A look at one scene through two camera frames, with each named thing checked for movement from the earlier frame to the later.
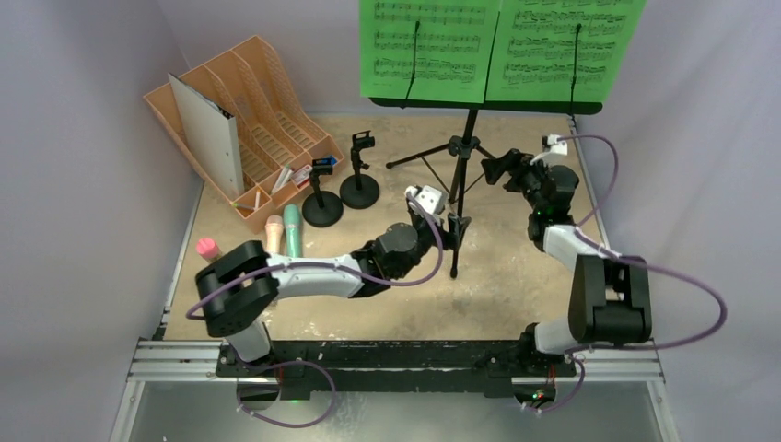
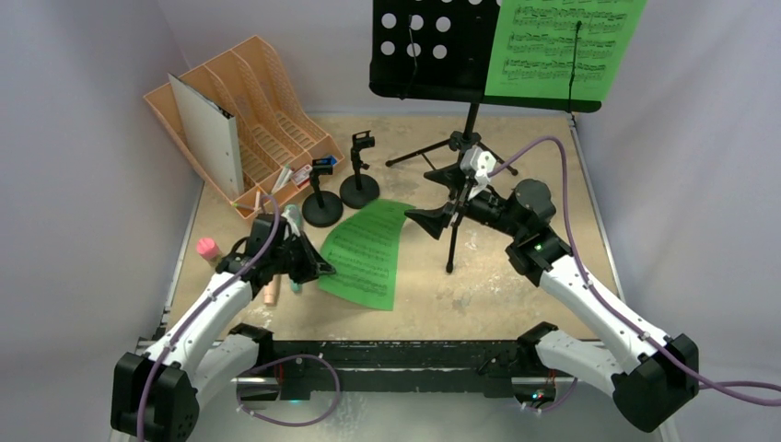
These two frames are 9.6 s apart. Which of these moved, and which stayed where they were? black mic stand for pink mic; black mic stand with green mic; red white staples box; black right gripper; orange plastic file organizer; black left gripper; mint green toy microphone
Moved: black left gripper; black right gripper
Stayed: black mic stand for pink mic; mint green toy microphone; orange plastic file organizer; red white staples box; black mic stand with green mic
